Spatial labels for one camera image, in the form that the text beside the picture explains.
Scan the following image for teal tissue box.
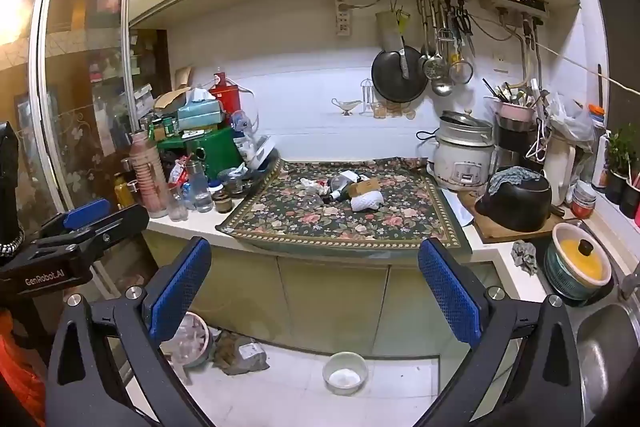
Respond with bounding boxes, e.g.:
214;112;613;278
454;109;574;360
177;89;224;132

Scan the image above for orange cloth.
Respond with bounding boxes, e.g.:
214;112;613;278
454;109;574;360
0;307;47;424

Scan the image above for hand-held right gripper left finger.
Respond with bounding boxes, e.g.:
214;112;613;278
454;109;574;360
45;236;216;427

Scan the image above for small cardboard box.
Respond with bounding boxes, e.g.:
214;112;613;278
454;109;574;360
347;178;381;199

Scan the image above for grey crumpled bag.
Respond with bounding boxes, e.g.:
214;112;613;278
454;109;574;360
212;329;271;376

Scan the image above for grey rag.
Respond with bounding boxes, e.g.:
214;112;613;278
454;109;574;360
510;240;539;277

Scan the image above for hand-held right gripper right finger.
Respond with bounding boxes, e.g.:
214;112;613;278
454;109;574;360
415;237;596;427

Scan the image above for black hanging wok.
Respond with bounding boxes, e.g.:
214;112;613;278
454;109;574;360
371;46;430;104

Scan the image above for white wall water heater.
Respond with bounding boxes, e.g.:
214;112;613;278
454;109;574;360
477;0;549;26

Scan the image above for wire mesh strainer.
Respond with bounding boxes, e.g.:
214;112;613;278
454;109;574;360
448;27;474;84

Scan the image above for clear plastic bottle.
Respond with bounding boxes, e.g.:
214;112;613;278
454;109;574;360
187;161;215;214

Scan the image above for white thermos jug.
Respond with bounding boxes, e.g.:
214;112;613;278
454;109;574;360
542;127;577;206

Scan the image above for black kitchen scissors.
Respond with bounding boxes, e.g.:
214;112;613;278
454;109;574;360
451;0;477;56

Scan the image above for potted green plant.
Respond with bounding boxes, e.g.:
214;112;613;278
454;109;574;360
604;123;640;206

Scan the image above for black kettle pot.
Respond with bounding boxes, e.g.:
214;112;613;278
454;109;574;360
474;174;554;234

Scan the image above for green box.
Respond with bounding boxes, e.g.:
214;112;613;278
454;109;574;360
156;127;244;184

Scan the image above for pale hanging cutting board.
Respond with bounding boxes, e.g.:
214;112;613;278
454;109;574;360
375;10;412;54

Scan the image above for grey knitted cloth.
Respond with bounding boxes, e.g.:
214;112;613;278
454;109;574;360
487;166;547;198

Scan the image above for white crumpled cloth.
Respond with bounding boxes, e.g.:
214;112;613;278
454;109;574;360
350;192;385;213

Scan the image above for floral cloth mat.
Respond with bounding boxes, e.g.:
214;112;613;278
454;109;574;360
216;157;473;258

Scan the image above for pot with yellow lid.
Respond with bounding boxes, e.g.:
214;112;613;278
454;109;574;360
544;222;614;308

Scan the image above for white rice cooker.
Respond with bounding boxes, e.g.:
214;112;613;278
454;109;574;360
431;109;497;192

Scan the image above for pink utensil holder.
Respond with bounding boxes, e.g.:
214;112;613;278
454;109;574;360
494;99;539;124

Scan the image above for sliding glass door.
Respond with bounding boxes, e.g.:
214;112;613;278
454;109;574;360
0;0;135;230

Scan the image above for red canister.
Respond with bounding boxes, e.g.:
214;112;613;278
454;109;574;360
209;68;242;124

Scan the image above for wooden cutting board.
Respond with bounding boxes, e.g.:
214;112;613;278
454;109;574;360
457;189;567;244

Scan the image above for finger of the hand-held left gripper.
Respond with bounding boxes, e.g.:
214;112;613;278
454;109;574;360
36;198;112;242
39;204;151;258

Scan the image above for dark green glass bottle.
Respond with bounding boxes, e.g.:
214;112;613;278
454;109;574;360
321;184;361;204

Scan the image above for pink ribbed bottle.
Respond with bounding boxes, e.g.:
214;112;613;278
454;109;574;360
128;130;171;219

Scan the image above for steel ladle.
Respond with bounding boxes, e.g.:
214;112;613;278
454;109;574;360
430;0;456;97

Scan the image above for white bowl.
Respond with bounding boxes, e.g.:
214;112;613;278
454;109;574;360
322;351;369;397

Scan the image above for steel slotted skimmer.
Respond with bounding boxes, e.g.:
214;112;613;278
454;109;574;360
421;0;445;81

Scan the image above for white wall power strip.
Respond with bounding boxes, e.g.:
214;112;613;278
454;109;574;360
334;0;354;39

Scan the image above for steel faucet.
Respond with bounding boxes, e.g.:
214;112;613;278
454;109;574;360
617;257;640;303

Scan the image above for steel sink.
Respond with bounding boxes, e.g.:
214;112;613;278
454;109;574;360
574;301;640;414

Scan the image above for white plastic bag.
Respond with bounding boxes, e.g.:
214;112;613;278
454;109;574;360
546;93;597;144

